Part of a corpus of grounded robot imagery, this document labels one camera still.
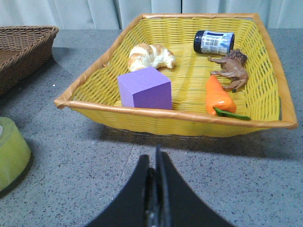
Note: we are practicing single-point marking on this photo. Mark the dark jar with label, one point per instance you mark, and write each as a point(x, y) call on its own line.
point(206, 41)

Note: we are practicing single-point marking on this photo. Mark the yellow-green tape roll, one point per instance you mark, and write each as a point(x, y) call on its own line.
point(15, 156)

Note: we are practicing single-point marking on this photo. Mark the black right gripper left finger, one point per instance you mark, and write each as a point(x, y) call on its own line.
point(130, 207)

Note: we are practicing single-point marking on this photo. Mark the croissant bread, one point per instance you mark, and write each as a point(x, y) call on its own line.
point(150, 55)

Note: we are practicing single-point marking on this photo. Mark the orange toy carrot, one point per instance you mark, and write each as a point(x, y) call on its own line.
point(218, 102)

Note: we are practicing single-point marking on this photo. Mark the brown wicker basket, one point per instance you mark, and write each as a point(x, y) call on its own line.
point(23, 49)

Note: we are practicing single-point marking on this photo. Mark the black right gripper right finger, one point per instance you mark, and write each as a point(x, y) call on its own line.
point(179, 205)

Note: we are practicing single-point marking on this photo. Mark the brown toy lion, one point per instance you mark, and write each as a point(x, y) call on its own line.
point(233, 69)

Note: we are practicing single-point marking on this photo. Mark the purple foam cube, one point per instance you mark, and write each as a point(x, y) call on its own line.
point(145, 88)

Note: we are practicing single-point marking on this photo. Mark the white curtain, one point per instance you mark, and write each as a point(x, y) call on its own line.
point(117, 14)

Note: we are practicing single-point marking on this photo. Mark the yellow woven basket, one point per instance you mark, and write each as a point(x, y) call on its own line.
point(266, 98)

